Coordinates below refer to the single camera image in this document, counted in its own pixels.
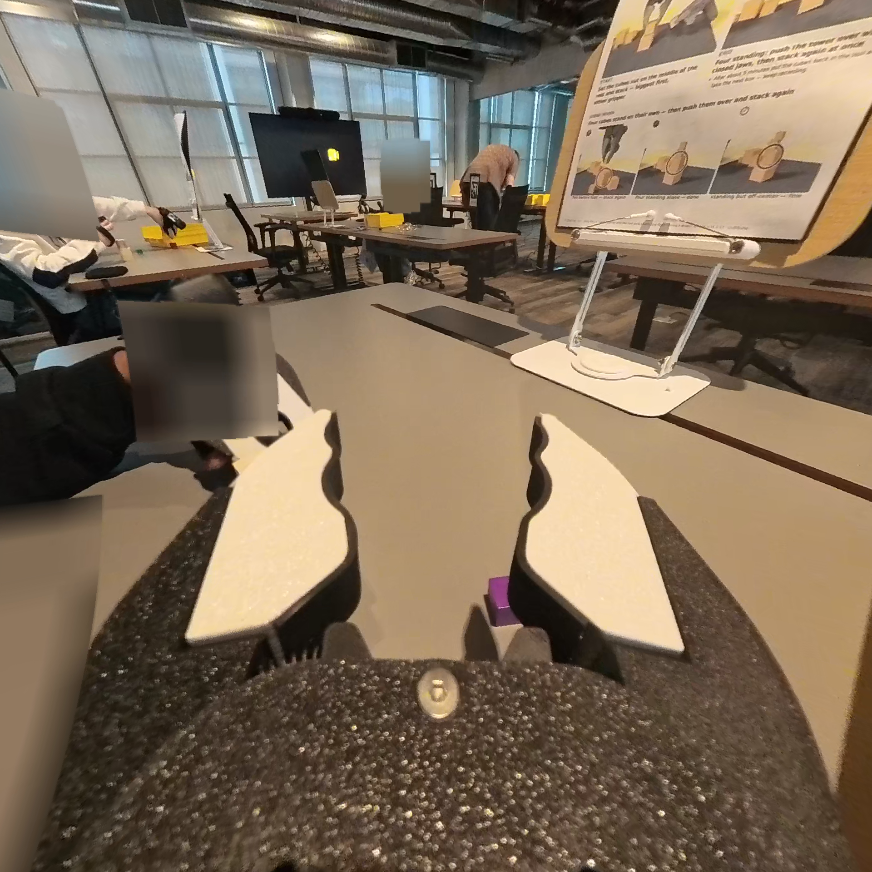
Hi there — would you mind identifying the person's left hand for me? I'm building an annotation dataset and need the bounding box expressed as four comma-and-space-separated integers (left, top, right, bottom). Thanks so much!
193, 441, 237, 493

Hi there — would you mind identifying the large black monitor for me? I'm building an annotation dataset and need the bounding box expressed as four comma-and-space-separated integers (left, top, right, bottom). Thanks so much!
248, 112, 368, 200

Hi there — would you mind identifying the black office chair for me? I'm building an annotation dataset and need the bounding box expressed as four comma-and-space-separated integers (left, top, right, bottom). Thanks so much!
223, 193, 316, 302
456, 183, 531, 305

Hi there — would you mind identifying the wooden top table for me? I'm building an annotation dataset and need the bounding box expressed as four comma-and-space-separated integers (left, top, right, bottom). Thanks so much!
443, 198, 556, 270

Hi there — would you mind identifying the white standing banner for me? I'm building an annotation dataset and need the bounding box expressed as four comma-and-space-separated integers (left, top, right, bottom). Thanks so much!
173, 112, 203, 226

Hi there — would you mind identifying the grey office desk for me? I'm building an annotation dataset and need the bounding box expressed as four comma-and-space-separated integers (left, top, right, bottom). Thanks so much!
605, 253, 872, 399
316, 222, 520, 305
68, 240, 271, 295
261, 208, 360, 275

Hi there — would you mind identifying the person's left forearm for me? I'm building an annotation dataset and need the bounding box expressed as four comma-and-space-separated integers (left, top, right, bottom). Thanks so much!
0, 347, 205, 508

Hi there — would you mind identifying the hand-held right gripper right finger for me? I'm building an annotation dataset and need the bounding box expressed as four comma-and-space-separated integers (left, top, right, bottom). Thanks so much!
507, 412, 687, 658

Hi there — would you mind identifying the large silver ventilation duct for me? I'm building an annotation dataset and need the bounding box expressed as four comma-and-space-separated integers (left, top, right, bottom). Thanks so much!
183, 0, 478, 64

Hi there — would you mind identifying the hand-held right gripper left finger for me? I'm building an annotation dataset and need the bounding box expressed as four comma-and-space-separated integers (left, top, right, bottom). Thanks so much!
184, 409, 362, 649

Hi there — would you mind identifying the white document stand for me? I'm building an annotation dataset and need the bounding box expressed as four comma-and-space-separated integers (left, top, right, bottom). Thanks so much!
510, 210, 762, 418

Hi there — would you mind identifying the instruction sheet on wooden board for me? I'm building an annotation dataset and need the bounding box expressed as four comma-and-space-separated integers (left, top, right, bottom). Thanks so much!
544, 0, 872, 271

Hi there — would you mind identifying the black desk mat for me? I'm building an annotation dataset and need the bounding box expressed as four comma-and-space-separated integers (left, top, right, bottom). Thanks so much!
407, 304, 530, 350

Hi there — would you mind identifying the small document stand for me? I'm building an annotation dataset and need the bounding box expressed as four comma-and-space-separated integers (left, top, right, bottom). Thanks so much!
301, 149, 343, 227

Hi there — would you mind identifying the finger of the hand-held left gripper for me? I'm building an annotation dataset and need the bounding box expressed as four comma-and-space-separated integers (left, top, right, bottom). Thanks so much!
221, 436, 275, 472
278, 385, 317, 431

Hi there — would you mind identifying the purple cube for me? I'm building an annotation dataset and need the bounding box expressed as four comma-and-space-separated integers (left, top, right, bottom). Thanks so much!
484, 575, 524, 628

